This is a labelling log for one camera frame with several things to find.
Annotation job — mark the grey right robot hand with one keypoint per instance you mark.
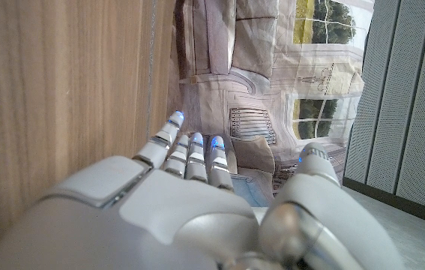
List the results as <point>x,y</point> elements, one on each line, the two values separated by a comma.
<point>167,210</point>

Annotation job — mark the printed living room backdrop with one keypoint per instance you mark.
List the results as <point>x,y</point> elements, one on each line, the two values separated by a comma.
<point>257,75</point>

